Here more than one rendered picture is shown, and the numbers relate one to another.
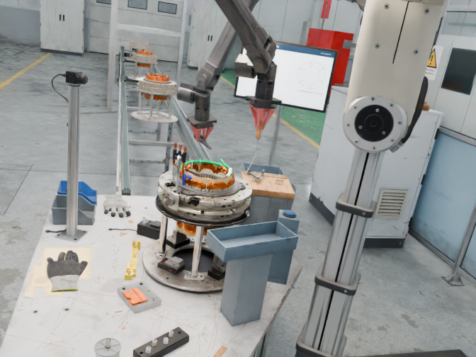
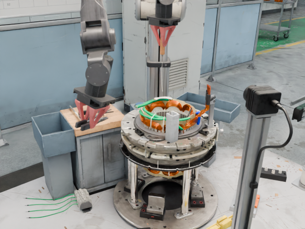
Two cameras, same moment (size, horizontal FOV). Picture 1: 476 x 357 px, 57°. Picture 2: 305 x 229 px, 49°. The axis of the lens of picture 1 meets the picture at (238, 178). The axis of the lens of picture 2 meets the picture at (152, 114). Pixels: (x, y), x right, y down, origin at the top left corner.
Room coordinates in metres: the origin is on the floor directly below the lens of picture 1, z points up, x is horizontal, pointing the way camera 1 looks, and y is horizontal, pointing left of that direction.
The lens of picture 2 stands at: (1.87, 1.01, 1.59)
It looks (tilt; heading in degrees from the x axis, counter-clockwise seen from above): 25 degrees down; 246
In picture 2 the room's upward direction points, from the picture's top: 1 degrees clockwise
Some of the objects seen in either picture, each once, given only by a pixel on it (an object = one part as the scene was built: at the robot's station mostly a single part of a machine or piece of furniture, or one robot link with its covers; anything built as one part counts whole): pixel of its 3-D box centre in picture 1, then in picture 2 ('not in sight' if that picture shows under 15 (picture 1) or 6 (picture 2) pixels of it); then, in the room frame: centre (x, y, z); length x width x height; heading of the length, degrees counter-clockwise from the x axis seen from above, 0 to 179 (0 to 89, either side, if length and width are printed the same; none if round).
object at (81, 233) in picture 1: (71, 234); not in sight; (1.48, 0.60, 0.78); 0.09 x 0.09 x 0.01; 82
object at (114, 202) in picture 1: (117, 204); not in sight; (1.79, 0.52, 0.79); 0.24 x 0.12 x 0.02; 17
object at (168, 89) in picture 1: (155, 99); not in sight; (3.60, 0.77, 0.94); 0.39 x 0.39 x 0.30
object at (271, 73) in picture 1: (265, 71); not in sight; (1.37, -0.03, 1.50); 0.07 x 0.06 x 0.07; 69
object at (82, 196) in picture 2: not in sight; (83, 198); (1.70, 0.02, 0.80); 0.10 x 0.05 x 0.04; 91
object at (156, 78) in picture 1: (156, 86); not in sight; (3.60, 0.77, 1.05); 0.22 x 0.22 x 0.20
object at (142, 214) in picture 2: (178, 241); (152, 211); (1.50, 0.19, 0.81); 0.08 x 0.05 x 0.02; 144
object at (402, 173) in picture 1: (366, 163); not in sight; (3.87, -1.14, 0.60); 1.02 x 0.55 x 1.20; 17
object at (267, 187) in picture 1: (266, 184); (93, 117); (1.61, -0.11, 1.05); 0.20 x 0.19 x 0.02; 6
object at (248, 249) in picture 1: (246, 275); (204, 132); (1.15, -0.07, 0.92); 0.25 x 0.11 x 0.28; 123
